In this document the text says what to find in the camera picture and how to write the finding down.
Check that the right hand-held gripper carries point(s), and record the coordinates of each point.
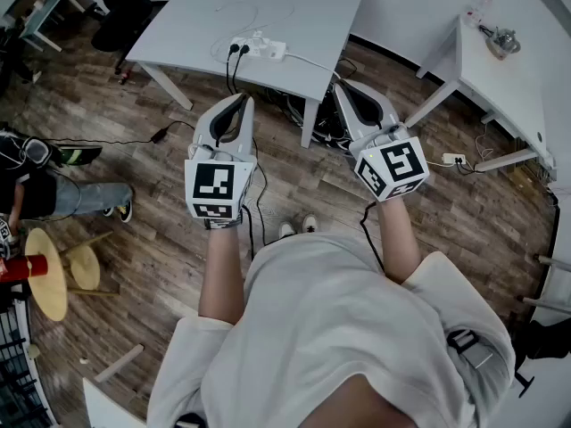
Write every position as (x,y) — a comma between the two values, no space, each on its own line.
(397,163)

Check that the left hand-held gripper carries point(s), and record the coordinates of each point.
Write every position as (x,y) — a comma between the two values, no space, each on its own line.
(213,185)

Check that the white power strip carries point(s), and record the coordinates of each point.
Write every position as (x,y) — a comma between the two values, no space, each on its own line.
(278,54)

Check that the person's right forearm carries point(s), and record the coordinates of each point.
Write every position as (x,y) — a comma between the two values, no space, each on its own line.
(399,239)

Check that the person's left forearm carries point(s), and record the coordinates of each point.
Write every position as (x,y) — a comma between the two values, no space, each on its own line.
(223,274)

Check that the small white charger adapter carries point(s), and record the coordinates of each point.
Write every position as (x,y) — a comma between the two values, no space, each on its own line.
(255,40)

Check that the small white extension socket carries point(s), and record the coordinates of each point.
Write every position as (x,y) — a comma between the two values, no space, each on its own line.
(451,158)

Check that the small red bottle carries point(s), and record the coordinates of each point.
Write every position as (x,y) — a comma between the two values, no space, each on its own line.
(124,77)

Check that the person's left white shoe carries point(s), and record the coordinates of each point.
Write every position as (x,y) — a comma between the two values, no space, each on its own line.
(286,230)

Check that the person's white shoe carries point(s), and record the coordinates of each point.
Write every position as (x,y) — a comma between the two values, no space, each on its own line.
(286,230)
(310,223)

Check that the person's right white shoe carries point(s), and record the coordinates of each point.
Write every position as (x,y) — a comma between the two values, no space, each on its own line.
(310,223)

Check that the black office chair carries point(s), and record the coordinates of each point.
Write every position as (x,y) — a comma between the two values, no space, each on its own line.
(120,25)

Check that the black green striped object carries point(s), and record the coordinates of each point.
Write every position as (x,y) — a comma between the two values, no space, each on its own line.
(82,155)

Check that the clear plastic bottle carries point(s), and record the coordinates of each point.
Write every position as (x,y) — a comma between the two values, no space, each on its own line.
(478,9)

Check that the glass teapot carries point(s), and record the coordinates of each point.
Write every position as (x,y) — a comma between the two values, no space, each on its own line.
(504,43)

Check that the small white side table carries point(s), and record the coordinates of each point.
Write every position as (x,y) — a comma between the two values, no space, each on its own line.
(49,11)

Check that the person's white shirt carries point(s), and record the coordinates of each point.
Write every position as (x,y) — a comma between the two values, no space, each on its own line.
(339,328)

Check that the light wooden round stool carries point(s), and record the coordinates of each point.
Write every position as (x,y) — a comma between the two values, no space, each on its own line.
(44,274)

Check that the red cylinder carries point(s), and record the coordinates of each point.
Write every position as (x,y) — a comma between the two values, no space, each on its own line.
(27,268)

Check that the black stand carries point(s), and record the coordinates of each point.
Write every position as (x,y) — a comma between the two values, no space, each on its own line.
(544,341)

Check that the white table with wooden leg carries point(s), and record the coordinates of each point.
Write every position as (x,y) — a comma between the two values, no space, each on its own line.
(107,404)

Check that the black metal rack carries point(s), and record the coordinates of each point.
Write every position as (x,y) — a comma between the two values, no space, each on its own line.
(15,364)

